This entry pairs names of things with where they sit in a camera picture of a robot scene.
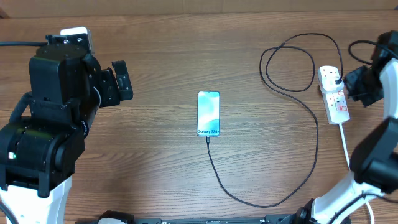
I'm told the white power strip cord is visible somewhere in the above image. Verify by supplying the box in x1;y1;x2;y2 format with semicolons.
338;123;376;224

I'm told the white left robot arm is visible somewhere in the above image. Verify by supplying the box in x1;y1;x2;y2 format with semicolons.
1;44;133;223

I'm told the Samsung Galaxy smartphone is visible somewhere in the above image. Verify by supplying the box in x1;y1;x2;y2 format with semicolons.
197;91;220;136

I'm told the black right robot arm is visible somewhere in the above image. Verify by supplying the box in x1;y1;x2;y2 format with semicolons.
283;30;397;223

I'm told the white charger plug adapter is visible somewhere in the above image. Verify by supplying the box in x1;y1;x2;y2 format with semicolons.
320;77;344;94

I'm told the black USB charging cable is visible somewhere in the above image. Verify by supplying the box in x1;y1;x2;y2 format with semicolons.
205;32;345;208

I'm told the white power strip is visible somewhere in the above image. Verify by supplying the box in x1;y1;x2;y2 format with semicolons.
317;65;351;126

